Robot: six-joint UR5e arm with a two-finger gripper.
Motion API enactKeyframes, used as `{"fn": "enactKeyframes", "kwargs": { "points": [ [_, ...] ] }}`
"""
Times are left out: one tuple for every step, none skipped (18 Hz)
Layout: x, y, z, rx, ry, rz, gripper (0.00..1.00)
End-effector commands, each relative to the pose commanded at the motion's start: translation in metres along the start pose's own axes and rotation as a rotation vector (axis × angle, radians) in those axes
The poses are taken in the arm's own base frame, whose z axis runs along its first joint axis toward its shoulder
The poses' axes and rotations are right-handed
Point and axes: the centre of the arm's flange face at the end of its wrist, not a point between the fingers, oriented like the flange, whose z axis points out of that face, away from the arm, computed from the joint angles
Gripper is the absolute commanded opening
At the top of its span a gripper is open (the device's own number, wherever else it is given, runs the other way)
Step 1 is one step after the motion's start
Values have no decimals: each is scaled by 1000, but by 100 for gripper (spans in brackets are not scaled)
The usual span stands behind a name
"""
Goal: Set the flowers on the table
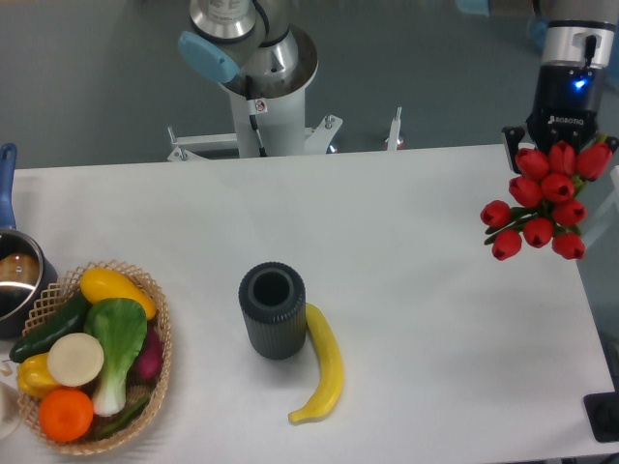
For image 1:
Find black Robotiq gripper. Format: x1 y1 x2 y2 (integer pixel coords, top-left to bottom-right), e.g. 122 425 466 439
501 65 619 172

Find red tulip bouquet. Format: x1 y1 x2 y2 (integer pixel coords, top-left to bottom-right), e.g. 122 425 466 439
480 141 613 261

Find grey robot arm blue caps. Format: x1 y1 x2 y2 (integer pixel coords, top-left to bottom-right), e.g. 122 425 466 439
178 1 618 168

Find black device at table edge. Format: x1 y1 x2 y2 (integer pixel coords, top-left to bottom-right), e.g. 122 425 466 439
583 391 618 443

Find dark grey ribbed vase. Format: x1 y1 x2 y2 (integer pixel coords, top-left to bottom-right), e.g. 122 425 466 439
238 262 308 361

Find yellow banana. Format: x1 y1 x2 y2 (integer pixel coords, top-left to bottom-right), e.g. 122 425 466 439
288 304 345 425

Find purple sweet potato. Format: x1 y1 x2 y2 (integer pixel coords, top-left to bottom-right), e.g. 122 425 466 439
132 326 163 381

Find green bok choy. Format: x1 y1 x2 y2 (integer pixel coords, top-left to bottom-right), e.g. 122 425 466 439
84 298 147 417

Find yellow squash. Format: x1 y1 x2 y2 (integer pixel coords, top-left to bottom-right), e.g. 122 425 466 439
79 267 157 320

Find woven wicker basket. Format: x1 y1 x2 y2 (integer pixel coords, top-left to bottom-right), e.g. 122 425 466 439
17 260 172 455

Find dark green chili pepper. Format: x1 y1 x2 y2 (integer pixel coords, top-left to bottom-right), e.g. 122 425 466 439
92 395 150 441

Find green cucumber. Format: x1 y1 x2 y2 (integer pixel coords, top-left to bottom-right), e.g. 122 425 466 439
9 291 92 363

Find white round radish slice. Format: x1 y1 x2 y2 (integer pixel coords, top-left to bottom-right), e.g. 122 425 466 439
47 333 104 388

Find orange fruit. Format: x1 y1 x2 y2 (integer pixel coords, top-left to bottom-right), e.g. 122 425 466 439
38 389 94 443

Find yellow bell pepper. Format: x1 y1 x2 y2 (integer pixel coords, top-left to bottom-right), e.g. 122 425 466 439
17 353 61 399

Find small white garlic piece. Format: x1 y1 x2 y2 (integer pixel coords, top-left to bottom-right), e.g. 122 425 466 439
0 361 13 377

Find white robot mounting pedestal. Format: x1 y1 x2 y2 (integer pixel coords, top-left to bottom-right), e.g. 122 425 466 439
167 65 343 161

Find blue handled saucepan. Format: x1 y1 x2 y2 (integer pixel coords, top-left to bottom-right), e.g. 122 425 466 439
1 143 57 339

